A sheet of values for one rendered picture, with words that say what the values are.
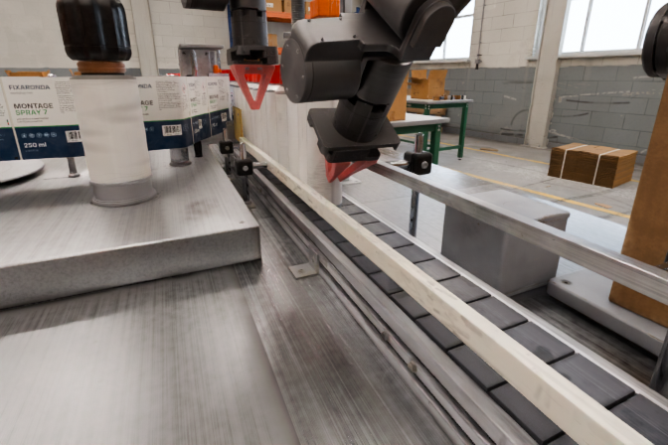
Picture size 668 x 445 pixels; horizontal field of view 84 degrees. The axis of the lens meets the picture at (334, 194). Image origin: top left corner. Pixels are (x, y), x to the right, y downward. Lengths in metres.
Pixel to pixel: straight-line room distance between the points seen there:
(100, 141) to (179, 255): 0.22
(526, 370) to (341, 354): 0.17
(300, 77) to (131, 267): 0.30
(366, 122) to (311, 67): 0.11
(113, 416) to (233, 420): 0.09
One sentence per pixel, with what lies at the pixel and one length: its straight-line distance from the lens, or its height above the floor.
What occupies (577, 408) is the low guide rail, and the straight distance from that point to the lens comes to 0.23.
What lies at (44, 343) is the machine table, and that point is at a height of 0.83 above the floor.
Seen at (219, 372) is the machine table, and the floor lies 0.83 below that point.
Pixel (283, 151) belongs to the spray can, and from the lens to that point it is 0.66.
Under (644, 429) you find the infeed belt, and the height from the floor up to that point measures 0.88.
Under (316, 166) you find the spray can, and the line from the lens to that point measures 0.52.
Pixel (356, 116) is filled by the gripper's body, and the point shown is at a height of 1.02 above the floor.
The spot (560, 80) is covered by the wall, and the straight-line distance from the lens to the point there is 6.55.
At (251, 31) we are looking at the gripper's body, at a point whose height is 1.13.
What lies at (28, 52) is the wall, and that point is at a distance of 8.25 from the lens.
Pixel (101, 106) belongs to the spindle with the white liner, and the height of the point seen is 1.02.
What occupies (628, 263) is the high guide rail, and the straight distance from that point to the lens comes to 0.28.
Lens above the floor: 1.07
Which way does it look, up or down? 18 degrees down
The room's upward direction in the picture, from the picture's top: straight up
